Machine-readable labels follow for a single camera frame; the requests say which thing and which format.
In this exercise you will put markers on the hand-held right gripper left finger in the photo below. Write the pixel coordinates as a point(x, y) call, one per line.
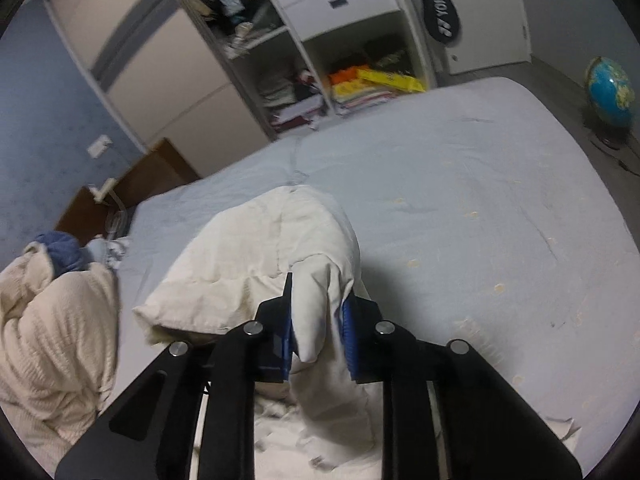
point(282, 350)

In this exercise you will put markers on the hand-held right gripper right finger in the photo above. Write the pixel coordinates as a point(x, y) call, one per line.
point(349, 340)

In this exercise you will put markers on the white hooded padded coat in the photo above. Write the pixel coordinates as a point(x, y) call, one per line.
point(260, 240)

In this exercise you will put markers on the orange and yellow folded clothes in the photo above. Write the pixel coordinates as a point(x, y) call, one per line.
point(350, 92)

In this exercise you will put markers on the bed with grey sheet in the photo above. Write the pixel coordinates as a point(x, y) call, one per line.
point(450, 185)

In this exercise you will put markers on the cream textured blanket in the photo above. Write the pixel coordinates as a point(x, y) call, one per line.
point(55, 340)

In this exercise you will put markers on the blue fuzzy cloth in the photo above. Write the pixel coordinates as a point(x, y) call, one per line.
point(62, 252)

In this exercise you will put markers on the white charger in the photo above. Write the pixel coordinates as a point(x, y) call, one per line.
point(102, 190)

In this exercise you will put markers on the stack of books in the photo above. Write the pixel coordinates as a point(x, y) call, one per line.
point(290, 100)

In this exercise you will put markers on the yellow packet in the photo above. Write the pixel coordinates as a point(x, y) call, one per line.
point(390, 80)

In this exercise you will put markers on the pale cloth bundle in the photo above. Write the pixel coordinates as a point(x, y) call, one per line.
point(250, 37)

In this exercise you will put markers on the cream sliding-door wardrobe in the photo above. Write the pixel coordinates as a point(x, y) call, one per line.
point(150, 50)

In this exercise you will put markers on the white drawer unit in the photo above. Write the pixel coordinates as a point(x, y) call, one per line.
point(340, 0)

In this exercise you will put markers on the black racket bag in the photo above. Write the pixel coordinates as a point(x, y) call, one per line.
point(442, 10)

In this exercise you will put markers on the white door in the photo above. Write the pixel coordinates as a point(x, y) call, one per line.
point(490, 10)

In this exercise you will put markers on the blue globe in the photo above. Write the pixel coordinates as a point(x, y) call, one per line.
point(607, 90)

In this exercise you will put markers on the white wall socket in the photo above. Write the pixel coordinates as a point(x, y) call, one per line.
point(100, 146)

